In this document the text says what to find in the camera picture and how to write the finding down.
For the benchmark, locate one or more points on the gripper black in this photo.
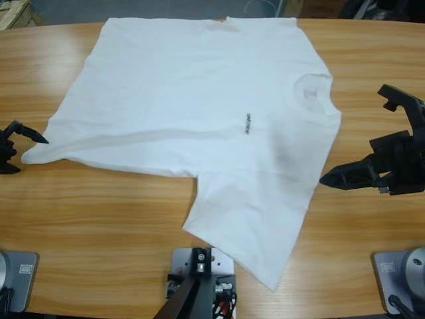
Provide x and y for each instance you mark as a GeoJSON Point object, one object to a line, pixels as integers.
{"type": "Point", "coordinates": [7, 146]}
{"type": "Point", "coordinates": [401, 166]}

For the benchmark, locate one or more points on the white t-shirt with small print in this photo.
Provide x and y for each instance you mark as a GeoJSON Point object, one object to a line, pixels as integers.
{"type": "Point", "coordinates": [182, 99]}

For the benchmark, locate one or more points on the wooden pallet stack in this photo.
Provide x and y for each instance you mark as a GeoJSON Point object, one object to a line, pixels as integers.
{"type": "Point", "coordinates": [16, 13]}

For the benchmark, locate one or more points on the black background equipment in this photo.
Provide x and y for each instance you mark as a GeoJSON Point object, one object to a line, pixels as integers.
{"type": "Point", "coordinates": [365, 8]}

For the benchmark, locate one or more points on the black clamp with silver connector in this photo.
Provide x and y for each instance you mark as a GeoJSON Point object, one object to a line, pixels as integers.
{"type": "Point", "coordinates": [173, 285]}
{"type": "Point", "coordinates": [225, 285]}

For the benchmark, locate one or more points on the brown cardboard box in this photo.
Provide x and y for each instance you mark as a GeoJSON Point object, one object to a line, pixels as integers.
{"type": "Point", "coordinates": [312, 8]}

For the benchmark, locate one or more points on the white grey mounting plate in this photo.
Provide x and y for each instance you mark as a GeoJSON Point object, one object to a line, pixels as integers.
{"type": "Point", "coordinates": [179, 262]}

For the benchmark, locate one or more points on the wrist black camera bracket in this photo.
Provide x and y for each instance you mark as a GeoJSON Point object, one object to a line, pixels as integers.
{"type": "Point", "coordinates": [405, 103]}

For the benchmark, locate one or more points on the arm grey base plate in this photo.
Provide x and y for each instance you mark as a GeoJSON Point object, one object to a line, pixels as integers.
{"type": "Point", "coordinates": [25, 282]}
{"type": "Point", "coordinates": [415, 269]}

